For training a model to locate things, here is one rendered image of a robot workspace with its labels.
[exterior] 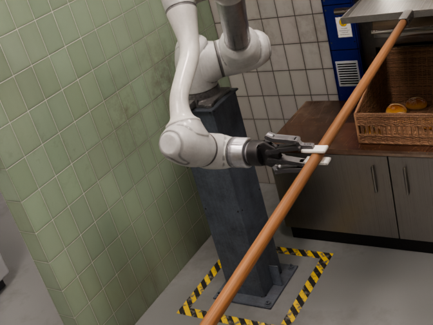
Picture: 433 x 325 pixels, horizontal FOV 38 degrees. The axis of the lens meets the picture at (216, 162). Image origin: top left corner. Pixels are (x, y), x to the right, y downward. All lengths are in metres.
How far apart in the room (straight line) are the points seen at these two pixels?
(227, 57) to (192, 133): 0.86
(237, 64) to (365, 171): 0.82
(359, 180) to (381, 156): 0.18
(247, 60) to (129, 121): 0.75
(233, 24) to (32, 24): 0.82
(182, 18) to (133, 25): 1.10
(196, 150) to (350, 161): 1.36
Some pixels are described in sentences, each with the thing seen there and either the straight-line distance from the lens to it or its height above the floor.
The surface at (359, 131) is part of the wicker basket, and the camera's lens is 2.95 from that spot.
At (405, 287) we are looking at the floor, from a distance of 3.00.
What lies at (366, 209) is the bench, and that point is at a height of 0.25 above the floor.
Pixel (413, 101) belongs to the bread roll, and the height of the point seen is 0.64.
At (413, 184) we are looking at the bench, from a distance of 2.92.
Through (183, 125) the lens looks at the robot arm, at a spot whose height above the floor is 1.29.
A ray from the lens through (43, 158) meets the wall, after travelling 2.66.
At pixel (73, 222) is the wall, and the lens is 2.79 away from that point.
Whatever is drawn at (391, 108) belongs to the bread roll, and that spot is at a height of 0.63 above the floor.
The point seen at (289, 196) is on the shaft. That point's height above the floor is 1.13.
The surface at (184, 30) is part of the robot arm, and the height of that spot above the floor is 1.45.
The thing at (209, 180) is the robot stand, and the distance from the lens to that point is 2.77.
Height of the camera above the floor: 1.94
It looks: 26 degrees down
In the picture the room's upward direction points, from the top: 16 degrees counter-clockwise
